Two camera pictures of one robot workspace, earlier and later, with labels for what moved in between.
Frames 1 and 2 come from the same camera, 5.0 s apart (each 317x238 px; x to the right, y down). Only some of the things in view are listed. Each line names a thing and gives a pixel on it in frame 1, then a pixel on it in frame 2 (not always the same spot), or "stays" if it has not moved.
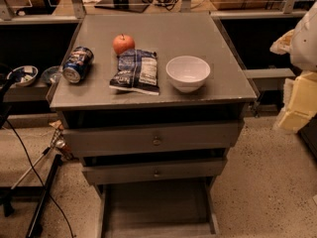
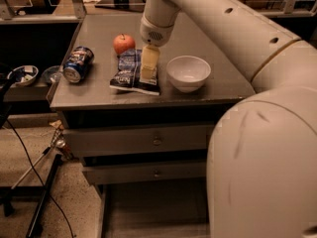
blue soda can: (78, 64) stays
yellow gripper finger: (299, 100) → (155, 36)
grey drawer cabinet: (152, 103) stays
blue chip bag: (138, 70) stays
